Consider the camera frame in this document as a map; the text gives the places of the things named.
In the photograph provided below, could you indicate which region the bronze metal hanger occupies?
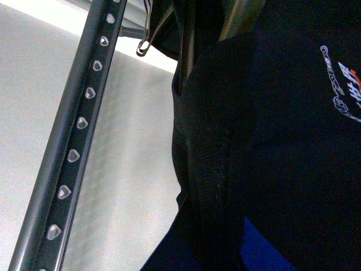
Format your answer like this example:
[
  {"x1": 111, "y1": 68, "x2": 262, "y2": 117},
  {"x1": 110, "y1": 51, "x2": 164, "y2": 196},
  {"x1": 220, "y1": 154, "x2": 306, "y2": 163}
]
[{"x1": 136, "y1": 1, "x2": 174, "y2": 57}]

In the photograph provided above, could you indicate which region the dark grey clothes rack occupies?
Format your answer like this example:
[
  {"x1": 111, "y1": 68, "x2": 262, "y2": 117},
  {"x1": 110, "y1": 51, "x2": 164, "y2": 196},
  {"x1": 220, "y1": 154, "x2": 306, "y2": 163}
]
[{"x1": 7, "y1": 0, "x2": 155, "y2": 271}]

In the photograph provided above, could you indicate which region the black t-shirt on rack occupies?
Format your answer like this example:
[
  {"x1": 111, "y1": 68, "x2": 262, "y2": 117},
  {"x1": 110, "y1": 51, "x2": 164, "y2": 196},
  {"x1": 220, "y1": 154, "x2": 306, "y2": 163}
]
[{"x1": 149, "y1": 1, "x2": 225, "y2": 97}]

